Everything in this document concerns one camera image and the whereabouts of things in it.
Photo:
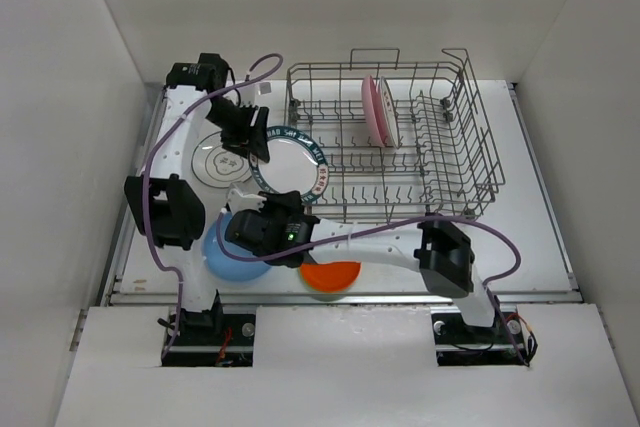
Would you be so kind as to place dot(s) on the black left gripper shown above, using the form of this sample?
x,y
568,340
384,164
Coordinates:
x,y
253,134

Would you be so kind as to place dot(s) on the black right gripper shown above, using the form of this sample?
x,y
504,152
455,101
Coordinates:
x,y
289,200

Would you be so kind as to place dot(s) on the white plate dark patterned rim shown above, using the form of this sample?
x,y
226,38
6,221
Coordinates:
x,y
297,163

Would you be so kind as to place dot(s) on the white plate green rim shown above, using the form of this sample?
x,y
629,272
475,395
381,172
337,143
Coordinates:
x,y
216,167

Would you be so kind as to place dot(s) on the blue plate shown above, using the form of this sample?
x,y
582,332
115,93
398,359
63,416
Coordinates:
x,y
223,267

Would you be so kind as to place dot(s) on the pink plate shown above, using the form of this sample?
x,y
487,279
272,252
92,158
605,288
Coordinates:
x,y
370,100

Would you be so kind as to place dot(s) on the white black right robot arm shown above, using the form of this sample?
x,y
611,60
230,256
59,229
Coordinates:
x,y
433,246

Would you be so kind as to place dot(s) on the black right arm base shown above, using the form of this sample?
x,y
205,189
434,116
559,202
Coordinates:
x,y
460,345

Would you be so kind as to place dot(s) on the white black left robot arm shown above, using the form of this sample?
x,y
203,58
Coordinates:
x,y
166,209

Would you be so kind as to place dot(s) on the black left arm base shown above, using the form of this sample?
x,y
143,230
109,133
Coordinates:
x,y
228,346

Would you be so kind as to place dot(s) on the white plate orange sunburst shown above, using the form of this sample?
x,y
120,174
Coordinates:
x,y
389,113

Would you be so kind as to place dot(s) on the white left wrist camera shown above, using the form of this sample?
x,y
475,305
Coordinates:
x,y
253,94

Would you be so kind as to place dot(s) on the grey wire dish rack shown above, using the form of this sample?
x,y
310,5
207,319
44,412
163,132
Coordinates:
x,y
445,161

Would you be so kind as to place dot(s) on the aluminium front rail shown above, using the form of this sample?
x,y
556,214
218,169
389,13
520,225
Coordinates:
x,y
149,299

